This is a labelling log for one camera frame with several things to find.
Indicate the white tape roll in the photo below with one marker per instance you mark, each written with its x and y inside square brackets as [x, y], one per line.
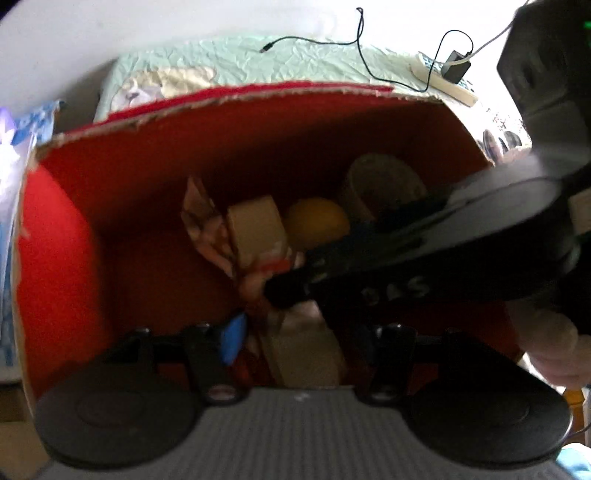
[378, 184]

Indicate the small patterned cardboard box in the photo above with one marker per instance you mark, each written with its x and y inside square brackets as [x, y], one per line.
[304, 341]

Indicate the beige cardboard piece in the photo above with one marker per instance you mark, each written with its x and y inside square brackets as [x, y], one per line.
[256, 226]

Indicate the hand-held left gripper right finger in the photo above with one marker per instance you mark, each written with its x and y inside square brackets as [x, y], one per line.
[392, 355]

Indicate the red cardboard box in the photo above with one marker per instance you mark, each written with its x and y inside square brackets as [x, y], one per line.
[138, 207]

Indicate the black charger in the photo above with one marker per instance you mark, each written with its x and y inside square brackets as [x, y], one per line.
[457, 69]

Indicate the white power strip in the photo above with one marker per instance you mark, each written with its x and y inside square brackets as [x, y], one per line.
[443, 85]

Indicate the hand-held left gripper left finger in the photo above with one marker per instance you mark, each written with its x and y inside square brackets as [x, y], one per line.
[233, 339]

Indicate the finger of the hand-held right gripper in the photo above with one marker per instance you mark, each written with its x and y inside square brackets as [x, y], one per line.
[291, 284]
[406, 212]

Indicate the pile of clutter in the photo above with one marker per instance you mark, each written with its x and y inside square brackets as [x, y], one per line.
[18, 138]

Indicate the wooden gourd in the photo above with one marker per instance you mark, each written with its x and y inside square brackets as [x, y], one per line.
[314, 221]

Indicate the person's right hand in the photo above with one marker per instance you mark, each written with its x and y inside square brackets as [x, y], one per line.
[549, 341]

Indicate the light green bed sheet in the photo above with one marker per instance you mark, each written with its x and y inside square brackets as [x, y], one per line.
[231, 64]

